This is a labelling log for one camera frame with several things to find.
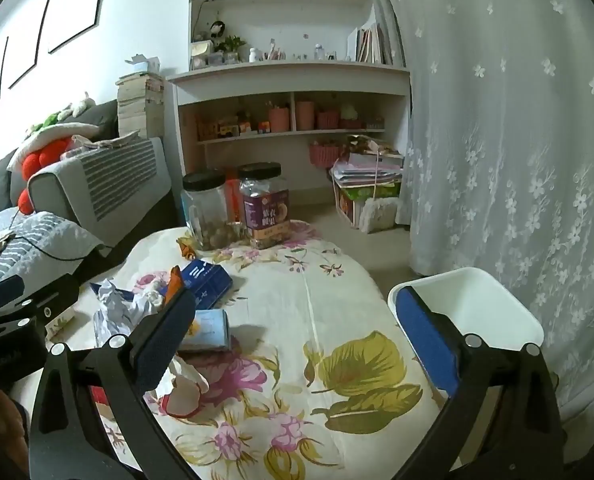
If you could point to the grey quilted blanket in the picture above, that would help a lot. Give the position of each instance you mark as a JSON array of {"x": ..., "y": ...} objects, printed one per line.
[{"x": 42, "y": 235}]

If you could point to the orange scrap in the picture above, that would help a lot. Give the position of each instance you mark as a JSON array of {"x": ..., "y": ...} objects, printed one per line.
[{"x": 174, "y": 282}]

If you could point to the pink pot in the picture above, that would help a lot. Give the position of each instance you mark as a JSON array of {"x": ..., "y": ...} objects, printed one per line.
[
  {"x": 279, "y": 119},
  {"x": 305, "y": 116}
]

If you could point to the large wall poster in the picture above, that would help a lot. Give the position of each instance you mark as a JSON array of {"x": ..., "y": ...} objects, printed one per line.
[{"x": 79, "y": 0}]

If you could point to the clear jar with nuts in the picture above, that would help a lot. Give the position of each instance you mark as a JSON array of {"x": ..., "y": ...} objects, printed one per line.
[{"x": 207, "y": 210}]

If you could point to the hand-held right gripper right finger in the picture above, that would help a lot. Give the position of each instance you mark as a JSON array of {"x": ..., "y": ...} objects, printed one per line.
[{"x": 424, "y": 340}]

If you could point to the dried orange peel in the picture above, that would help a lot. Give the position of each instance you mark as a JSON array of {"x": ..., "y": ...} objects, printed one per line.
[{"x": 186, "y": 247}]

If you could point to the toy cars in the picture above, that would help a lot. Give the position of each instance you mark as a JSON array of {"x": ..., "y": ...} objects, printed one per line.
[{"x": 218, "y": 129}]

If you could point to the printed cardboard box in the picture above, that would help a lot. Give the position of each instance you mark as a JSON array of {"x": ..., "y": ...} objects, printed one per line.
[{"x": 349, "y": 205}]

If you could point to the panda plush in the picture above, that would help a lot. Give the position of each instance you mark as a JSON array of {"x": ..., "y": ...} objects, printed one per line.
[{"x": 217, "y": 30}]

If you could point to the upright thin books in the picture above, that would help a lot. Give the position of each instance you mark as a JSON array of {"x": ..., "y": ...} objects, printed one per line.
[{"x": 372, "y": 45}]

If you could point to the tall stack of old books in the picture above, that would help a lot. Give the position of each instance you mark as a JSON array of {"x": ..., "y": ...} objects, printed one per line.
[{"x": 139, "y": 107}]

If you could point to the dark grey sofa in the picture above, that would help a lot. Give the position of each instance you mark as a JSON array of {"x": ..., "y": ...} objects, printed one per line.
[{"x": 102, "y": 120}]

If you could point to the white cushion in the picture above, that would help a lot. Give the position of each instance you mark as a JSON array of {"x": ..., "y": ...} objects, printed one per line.
[{"x": 67, "y": 130}]

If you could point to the white and red scrap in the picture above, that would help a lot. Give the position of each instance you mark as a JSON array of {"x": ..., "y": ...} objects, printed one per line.
[{"x": 187, "y": 385}]

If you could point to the pink woven basket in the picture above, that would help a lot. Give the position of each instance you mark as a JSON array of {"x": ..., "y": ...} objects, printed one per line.
[{"x": 328, "y": 120}]

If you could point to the pink hanging basket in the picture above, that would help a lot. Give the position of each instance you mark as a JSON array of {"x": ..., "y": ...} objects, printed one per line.
[{"x": 326, "y": 155}]

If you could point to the red plush toy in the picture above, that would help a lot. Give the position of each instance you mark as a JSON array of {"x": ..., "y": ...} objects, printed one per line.
[{"x": 42, "y": 157}]

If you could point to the tissue box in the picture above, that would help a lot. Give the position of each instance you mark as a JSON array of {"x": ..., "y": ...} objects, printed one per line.
[{"x": 142, "y": 65}]

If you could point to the fluffy white cloth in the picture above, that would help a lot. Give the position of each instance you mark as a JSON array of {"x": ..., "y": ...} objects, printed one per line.
[{"x": 379, "y": 215}]

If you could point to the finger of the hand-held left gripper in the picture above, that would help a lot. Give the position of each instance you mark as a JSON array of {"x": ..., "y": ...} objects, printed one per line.
[{"x": 37, "y": 305}]

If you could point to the small blue white carton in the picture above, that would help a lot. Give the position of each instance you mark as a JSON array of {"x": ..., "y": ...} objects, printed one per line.
[{"x": 209, "y": 330}]

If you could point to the crumpled white paper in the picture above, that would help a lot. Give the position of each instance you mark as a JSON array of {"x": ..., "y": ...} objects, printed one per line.
[{"x": 114, "y": 312}]

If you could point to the medium wall poster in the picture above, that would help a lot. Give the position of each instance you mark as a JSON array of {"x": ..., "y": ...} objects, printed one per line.
[{"x": 29, "y": 42}]

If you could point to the purple label clear jar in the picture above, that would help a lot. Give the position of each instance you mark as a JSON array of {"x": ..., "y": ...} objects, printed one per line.
[{"x": 266, "y": 210}]

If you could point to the blue cardboard box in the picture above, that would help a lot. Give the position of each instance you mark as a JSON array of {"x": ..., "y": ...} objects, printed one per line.
[{"x": 209, "y": 282}]

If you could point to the grey striped armrest cloth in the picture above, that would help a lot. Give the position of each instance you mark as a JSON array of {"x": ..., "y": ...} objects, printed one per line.
[{"x": 112, "y": 180}]

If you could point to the white floral lace curtain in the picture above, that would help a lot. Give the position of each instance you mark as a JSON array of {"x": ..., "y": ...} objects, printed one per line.
[{"x": 502, "y": 135}]

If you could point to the white bookshelf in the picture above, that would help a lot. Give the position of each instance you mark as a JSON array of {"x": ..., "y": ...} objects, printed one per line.
[{"x": 287, "y": 77}]

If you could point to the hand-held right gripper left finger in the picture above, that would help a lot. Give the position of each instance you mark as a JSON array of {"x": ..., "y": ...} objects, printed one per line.
[{"x": 163, "y": 340}]

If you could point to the white plastic bin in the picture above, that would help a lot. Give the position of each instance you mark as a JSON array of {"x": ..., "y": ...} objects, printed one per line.
[{"x": 477, "y": 305}]

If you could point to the small green plant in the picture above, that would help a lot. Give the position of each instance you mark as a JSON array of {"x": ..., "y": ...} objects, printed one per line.
[{"x": 233, "y": 45}]

